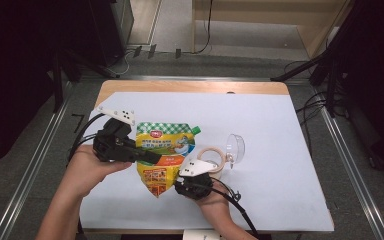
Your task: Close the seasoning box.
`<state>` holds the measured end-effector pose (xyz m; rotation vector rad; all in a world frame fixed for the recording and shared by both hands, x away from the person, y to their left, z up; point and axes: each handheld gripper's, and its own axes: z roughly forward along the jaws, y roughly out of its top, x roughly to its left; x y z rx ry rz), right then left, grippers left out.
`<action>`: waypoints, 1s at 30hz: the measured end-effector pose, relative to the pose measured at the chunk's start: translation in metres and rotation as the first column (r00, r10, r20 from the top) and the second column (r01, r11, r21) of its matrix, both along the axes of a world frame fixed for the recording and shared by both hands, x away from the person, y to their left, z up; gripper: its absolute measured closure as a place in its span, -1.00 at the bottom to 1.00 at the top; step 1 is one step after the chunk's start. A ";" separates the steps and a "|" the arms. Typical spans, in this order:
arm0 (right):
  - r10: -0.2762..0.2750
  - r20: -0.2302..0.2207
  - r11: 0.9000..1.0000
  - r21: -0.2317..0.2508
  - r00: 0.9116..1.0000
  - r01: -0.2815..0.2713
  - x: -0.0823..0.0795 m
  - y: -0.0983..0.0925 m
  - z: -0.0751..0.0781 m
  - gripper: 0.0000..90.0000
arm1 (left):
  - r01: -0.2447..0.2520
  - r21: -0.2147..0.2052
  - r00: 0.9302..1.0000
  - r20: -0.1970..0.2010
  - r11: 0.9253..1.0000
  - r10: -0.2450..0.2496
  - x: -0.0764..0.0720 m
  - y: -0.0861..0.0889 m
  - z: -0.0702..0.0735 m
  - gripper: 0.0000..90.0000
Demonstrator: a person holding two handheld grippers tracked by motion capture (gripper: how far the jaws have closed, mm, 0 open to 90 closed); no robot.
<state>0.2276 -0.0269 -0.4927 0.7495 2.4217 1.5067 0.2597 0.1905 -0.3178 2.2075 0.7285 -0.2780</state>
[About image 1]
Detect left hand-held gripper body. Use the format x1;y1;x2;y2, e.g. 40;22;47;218
92;105;139;164

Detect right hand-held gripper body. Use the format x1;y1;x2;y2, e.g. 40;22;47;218
174;159;219;201

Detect yellow green seasoning pouch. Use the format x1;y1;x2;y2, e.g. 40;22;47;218
135;121;202;198

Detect clear jar with beige rim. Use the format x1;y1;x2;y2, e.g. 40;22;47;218
196;133;247;181

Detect person's right hand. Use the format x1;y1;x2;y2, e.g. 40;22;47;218
184;186;232;219

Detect person's left hand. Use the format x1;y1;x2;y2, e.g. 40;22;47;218
61;144;133;199

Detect black stand with short legs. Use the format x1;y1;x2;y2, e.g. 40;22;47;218
51;46;116;113

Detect black cabinet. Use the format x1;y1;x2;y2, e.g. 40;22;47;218
89;0;135;68

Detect black curtain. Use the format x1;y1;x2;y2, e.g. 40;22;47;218
326;0;384;174
0;0;94;174

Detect black stand with long legs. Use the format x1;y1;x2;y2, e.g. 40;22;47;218
269;0;384;84

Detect light wooden cabinet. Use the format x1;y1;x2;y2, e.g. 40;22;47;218
191;0;353;59

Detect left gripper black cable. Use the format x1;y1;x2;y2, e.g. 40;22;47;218
67;112;106;164

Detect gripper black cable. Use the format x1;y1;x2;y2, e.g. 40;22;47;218
67;112;106;164
209;177;260;238

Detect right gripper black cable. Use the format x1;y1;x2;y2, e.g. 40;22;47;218
209;177;260;238

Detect white floor cable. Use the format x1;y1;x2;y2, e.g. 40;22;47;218
108;49;131;76

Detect long metal floor rail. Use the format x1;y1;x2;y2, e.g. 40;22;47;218
79;74;314;83
0;79;73;240
313;83;384;240

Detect black floor cables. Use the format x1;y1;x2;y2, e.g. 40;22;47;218
294;89;329;148

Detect black hanging cable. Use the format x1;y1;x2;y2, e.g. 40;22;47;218
193;0;214;55

